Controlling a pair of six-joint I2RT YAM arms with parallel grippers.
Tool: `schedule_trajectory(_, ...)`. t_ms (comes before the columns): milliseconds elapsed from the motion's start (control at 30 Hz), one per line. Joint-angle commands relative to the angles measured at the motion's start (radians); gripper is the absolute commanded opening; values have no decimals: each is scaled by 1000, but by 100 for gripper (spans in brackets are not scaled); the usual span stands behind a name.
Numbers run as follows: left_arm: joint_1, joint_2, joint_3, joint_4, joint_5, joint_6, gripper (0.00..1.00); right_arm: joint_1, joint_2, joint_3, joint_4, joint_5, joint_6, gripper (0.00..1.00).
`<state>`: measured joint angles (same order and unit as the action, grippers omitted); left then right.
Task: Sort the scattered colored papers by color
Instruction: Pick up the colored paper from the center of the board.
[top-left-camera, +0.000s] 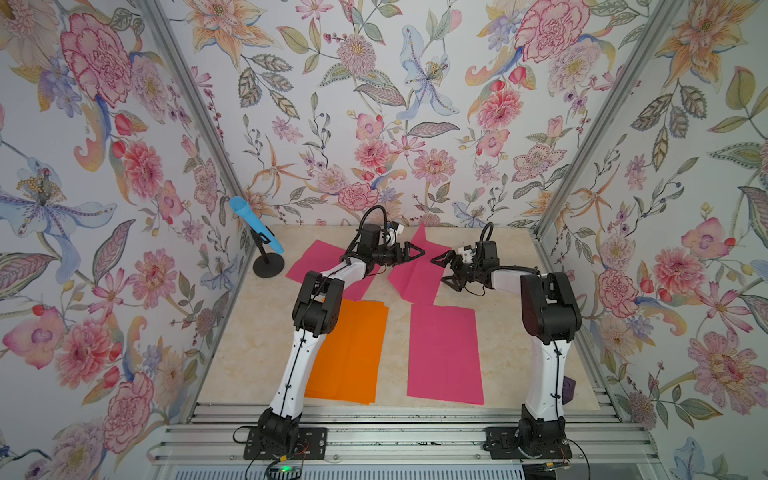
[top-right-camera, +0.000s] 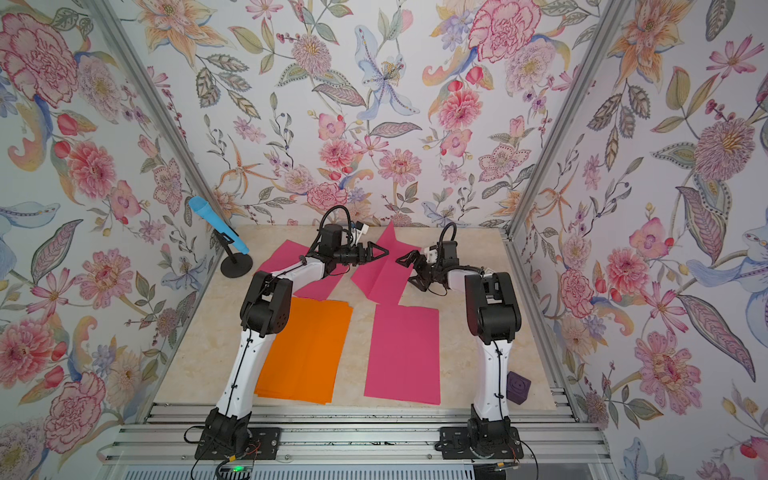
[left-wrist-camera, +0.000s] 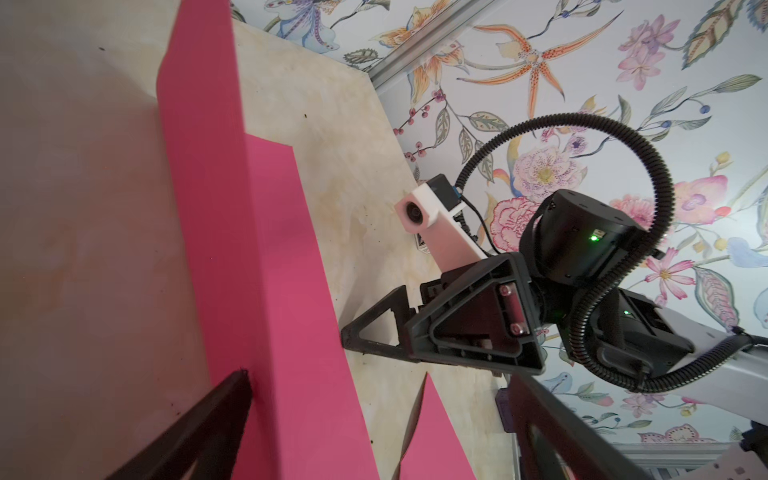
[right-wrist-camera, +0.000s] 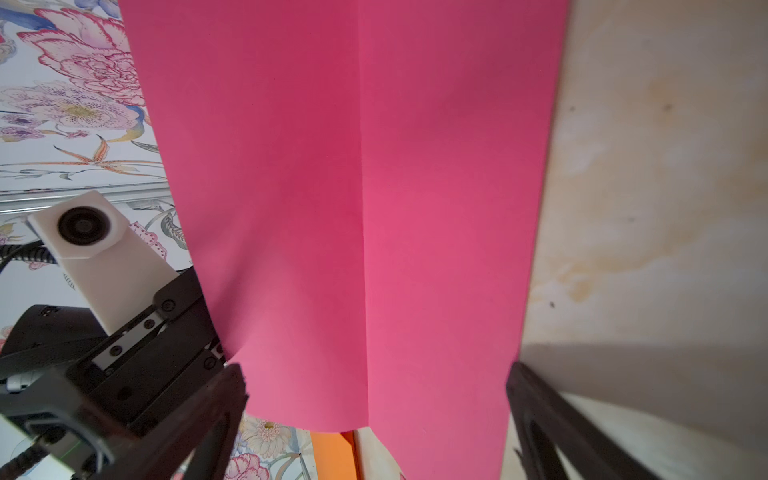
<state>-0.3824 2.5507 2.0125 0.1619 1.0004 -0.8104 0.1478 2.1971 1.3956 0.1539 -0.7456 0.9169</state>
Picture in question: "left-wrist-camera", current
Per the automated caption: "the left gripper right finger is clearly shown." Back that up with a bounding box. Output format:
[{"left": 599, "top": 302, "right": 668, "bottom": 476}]
[{"left": 506, "top": 374, "right": 648, "bottom": 479}]

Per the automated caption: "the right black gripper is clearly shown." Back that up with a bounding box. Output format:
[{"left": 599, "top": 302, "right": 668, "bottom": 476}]
[{"left": 341, "top": 189, "right": 648, "bottom": 374}]

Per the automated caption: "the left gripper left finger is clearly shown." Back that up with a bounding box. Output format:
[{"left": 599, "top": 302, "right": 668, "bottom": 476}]
[{"left": 119, "top": 370, "right": 252, "bottom": 479}]

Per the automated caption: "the pink paper sheet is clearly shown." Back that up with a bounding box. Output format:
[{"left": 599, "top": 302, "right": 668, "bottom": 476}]
[
  {"left": 399, "top": 374, "right": 476, "bottom": 480},
  {"left": 156, "top": 1, "right": 378, "bottom": 479}
]

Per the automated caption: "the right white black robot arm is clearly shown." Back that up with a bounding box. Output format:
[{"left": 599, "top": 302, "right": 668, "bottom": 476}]
[{"left": 341, "top": 188, "right": 760, "bottom": 395}]

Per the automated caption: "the white QR code card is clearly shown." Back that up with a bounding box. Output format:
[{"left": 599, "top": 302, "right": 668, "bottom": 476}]
[{"left": 416, "top": 234, "right": 429, "bottom": 253}]

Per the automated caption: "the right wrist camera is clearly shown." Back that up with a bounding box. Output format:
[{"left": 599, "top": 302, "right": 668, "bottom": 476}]
[{"left": 395, "top": 174, "right": 487, "bottom": 273}]

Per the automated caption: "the right aluminium corner post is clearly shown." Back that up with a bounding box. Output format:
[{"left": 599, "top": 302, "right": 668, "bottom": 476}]
[{"left": 368, "top": 0, "right": 508, "bottom": 90}]

